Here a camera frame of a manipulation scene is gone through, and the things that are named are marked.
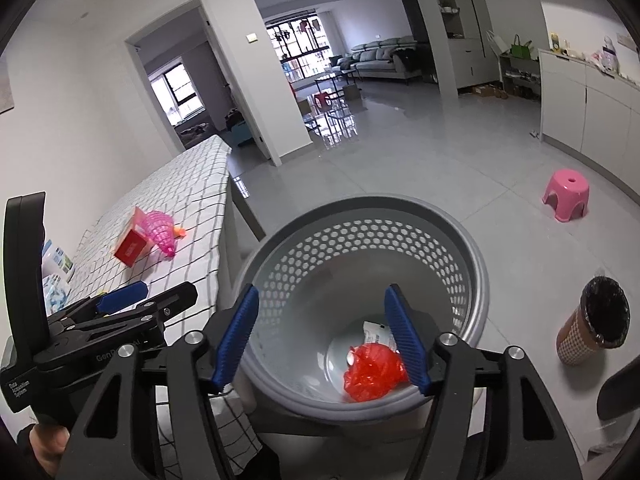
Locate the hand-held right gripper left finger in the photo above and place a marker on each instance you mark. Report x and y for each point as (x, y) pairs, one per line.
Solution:
(237, 340)

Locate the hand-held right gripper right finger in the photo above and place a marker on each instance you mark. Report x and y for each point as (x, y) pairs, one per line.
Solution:
(405, 340)

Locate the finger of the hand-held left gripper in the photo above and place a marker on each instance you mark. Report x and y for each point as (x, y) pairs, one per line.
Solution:
(122, 296)
(170, 302)

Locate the white plastic packet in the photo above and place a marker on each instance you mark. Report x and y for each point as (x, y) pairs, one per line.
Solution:
(375, 332)

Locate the blue and white tissue pack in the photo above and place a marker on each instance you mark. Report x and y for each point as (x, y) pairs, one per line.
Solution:
(54, 294)
(57, 260)

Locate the red plastic bag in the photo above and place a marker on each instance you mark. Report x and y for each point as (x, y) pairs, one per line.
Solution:
(370, 372)

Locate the red and white cardboard box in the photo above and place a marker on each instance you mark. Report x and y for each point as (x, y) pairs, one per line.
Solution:
(131, 247)

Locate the pink mesh bag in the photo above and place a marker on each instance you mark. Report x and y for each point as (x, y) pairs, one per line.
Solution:
(161, 232)

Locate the small orange item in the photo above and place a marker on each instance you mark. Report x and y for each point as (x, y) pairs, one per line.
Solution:
(179, 231)

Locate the grey perforated plastic basket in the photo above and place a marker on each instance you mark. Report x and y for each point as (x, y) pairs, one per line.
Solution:
(350, 240)

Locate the person's left hand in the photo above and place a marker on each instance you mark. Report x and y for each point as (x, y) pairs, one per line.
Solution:
(47, 447)

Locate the black and white checked tablecloth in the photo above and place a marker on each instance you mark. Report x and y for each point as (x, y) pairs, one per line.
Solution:
(175, 185)

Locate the dark table leg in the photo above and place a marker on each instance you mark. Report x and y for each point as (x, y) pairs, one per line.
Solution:
(246, 205)

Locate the brown patterned waste bin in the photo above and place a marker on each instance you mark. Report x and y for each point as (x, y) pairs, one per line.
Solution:
(575, 335)

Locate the teal storage box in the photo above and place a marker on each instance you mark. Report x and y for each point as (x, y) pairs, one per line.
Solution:
(240, 135)

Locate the bedroom window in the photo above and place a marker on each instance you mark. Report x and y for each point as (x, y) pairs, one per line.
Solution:
(182, 92)

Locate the pink plastic stool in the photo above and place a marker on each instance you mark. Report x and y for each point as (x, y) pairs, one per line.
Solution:
(567, 187)

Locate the small red stool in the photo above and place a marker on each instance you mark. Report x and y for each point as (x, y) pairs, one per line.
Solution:
(321, 101)

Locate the white low cabinet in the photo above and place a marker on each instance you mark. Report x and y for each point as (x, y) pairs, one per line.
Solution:
(470, 65)

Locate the grey sofa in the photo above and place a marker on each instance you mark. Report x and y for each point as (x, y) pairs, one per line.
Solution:
(380, 57)

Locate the balcony window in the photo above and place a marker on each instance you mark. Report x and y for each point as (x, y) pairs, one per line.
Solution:
(300, 47)

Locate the shoe rack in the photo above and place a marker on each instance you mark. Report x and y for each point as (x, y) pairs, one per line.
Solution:
(520, 77)

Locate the white sideboard cabinet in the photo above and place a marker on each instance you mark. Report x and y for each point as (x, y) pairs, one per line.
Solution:
(580, 105)

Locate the white paper bag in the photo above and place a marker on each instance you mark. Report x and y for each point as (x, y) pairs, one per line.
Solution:
(496, 42)

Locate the green bag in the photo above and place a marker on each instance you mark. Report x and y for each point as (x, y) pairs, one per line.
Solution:
(522, 51)

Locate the black door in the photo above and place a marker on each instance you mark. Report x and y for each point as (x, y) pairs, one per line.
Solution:
(415, 15)

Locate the yellow jar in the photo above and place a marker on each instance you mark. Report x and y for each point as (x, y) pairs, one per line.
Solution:
(555, 42)

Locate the pink plastic bag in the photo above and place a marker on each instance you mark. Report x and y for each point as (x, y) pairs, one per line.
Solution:
(597, 60)

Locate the white and purple bottle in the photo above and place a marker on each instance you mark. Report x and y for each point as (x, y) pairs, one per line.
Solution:
(610, 55)

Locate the wall switch panel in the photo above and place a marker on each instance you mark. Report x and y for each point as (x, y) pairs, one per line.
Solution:
(251, 37)

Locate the open wall shelf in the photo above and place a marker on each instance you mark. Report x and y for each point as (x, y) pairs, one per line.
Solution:
(445, 0)

